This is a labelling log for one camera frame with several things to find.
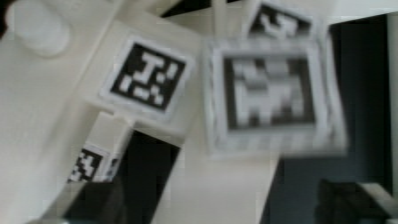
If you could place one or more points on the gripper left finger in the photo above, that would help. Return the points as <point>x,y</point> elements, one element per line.
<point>89,204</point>

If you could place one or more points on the white tagged cube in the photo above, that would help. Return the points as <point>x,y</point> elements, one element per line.
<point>272,104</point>

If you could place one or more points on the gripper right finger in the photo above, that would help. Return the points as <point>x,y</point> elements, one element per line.
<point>354,203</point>

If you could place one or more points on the white chair back part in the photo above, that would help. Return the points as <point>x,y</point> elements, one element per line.
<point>102,56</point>

